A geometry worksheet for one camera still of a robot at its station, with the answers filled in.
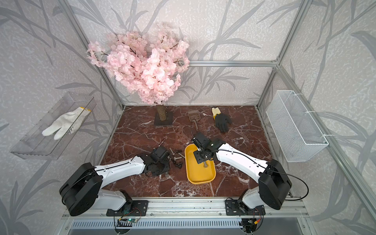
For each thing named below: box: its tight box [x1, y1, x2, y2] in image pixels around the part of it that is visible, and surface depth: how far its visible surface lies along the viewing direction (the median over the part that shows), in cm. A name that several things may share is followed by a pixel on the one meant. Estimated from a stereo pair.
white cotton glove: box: [41, 106, 92, 141], surface depth 68 cm
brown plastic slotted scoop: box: [187, 110, 201, 132], surface depth 116 cm
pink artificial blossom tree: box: [86, 23, 190, 126], surface depth 69 cm
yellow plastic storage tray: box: [185, 143, 217, 185], surface depth 87 cm
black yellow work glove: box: [211, 106, 233, 134], surface depth 113 cm
